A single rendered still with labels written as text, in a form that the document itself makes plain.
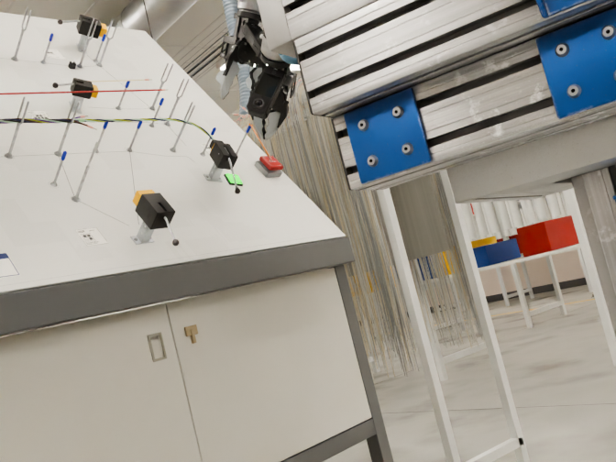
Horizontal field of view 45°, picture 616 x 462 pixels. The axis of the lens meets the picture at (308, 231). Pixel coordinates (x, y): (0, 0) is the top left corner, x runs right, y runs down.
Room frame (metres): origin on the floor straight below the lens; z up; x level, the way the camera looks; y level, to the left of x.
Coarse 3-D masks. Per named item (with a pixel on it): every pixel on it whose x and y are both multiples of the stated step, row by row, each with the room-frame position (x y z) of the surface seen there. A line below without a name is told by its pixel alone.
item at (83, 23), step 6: (84, 18) 1.98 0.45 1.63; (90, 18) 1.99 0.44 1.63; (60, 24) 1.95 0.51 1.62; (78, 24) 1.98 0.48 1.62; (84, 24) 1.96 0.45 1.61; (90, 24) 1.97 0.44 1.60; (78, 30) 1.98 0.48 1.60; (84, 30) 1.98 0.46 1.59; (96, 30) 1.99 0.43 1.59; (84, 36) 2.00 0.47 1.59; (90, 36) 1.99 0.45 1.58; (96, 36) 2.00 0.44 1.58; (84, 42) 2.01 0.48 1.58; (78, 48) 2.02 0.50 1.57
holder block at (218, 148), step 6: (216, 144) 1.79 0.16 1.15; (222, 144) 1.80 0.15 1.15; (228, 144) 1.82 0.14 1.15; (216, 150) 1.79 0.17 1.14; (222, 150) 1.78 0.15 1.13; (228, 150) 1.79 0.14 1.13; (210, 156) 1.81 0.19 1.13; (216, 156) 1.79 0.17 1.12; (222, 156) 1.77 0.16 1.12; (228, 156) 1.77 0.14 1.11; (234, 156) 1.78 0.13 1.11; (216, 162) 1.79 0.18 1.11; (222, 162) 1.78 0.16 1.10; (228, 162) 1.79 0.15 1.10; (234, 162) 1.80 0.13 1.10; (222, 168) 1.79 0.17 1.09; (228, 168) 1.80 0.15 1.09
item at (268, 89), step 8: (264, 72) 1.54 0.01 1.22; (272, 72) 1.54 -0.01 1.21; (280, 72) 1.54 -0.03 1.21; (264, 80) 1.53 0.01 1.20; (272, 80) 1.53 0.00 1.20; (280, 80) 1.53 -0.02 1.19; (256, 88) 1.53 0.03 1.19; (264, 88) 1.53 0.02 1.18; (272, 88) 1.53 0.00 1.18; (280, 88) 1.55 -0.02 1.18; (256, 96) 1.52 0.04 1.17; (264, 96) 1.52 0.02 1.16; (272, 96) 1.52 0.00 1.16; (248, 104) 1.52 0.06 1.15; (256, 104) 1.51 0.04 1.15; (264, 104) 1.52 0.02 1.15; (272, 104) 1.54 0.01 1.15; (248, 112) 1.53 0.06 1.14; (256, 112) 1.51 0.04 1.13; (264, 112) 1.51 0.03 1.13
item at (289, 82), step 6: (264, 60) 1.52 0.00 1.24; (270, 60) 1.51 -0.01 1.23; (270, 66) 1.52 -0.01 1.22; (276, 66) 1.52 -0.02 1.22; (282, 66) 1.52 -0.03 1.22; (288, 66) 1.53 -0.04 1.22; (288, 72) 1.60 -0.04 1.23; (258, 78) 1.58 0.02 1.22; (288, 78) 1.59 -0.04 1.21; (294, 78) 1.60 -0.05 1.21; (288, 84) 1.57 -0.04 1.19; (294, 84) 1.63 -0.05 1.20; (282, 90) 1.56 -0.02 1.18; (288, 90) 1.58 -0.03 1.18; (282, 96) 1.57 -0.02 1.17; (276, 102) 1.58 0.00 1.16; (282, 102) 1.58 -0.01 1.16; (276, 108) 1.59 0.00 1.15
